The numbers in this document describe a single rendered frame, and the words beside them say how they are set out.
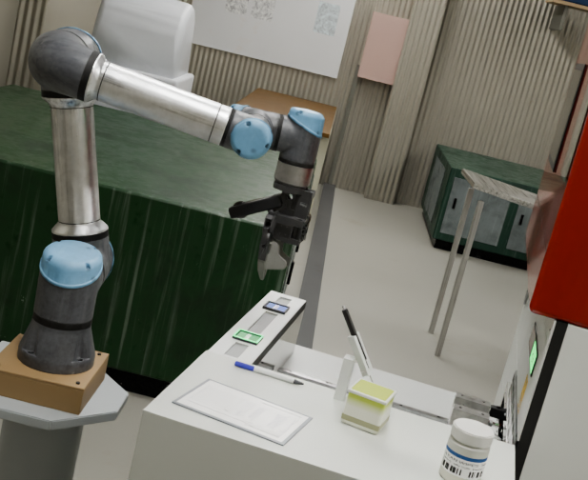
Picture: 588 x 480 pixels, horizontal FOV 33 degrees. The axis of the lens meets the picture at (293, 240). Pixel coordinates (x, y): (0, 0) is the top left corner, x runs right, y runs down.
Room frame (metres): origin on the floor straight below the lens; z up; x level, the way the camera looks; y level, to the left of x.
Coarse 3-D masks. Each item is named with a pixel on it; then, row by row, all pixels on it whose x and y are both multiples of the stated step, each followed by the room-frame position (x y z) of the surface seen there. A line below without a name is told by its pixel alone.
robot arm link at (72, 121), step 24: (96, 48) 1.99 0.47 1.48; (48, 96) 1.93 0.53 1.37; (72, 120) 1.94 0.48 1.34; (72, 144) 1.94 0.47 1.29; (72, 168) 1.94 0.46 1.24; (96, 168) 1.99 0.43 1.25; (72, 192) 1.95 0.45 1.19; (96, 192) 1.98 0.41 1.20; (72, 216) 1.95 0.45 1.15; (96, 216) 1.98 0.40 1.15; (96, 240) 1.95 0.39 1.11
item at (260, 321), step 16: (256, 304) 2.27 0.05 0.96; (288, 304) 2.33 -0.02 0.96; (240, 320) 2.12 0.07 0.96; (256, 320) 2.15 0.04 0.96; (272, 320) 2.19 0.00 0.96; (288, 320) 2.20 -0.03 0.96; (224, 336) 1.99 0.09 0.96; (272, 336) 2.06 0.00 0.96; (224, 352) 1.89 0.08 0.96; (240, 352) 1.93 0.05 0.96; (256, 352) 1.94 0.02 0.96
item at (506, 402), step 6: (510, 384) 2.19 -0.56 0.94; (504, 390) 2.21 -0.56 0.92; (510, 390) 2.14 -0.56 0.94; (504, 396) 2.16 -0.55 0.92; (510, 396) 2.10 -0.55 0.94; (504, 402) 2.12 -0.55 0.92; (510, 402) 2.06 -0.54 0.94; (504, 408) 2.08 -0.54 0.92; (510, 408) 2.03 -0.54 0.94; (504, 414) 2.02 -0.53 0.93; (510, 414) 1.99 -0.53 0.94; (498, 420) 2.13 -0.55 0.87; (504, 420) 1.99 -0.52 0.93; (510, 420) 1.95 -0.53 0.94; (504, 426) 1.94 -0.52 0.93; (510, 426) 1.92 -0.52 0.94; (498, 432) 2.05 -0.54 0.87; (504, 432) 1.91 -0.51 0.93; (510, 432) 1.88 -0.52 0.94; (504, 438) 1.87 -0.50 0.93; (510, 438) 1.85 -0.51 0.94
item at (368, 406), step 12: (360, 384) 1.70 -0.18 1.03; (372, 384) 1.72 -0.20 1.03; (348, 396) 1.67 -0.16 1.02; (360, 396) 1.66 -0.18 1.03; (372, 396) 1.66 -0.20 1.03; (384, 396) 1.67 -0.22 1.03; (348, 408) 1.67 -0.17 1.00; (360, 408) 1.66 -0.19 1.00; (372, 408) 1.66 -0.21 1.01; (384, 408) 1.65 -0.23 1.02; (348, 420) 1.67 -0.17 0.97; (360, 420) 1.66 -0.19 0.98; (372, 420) 1.65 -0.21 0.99; (384, 420) 1.68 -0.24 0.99; (372, 432) 1.65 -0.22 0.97
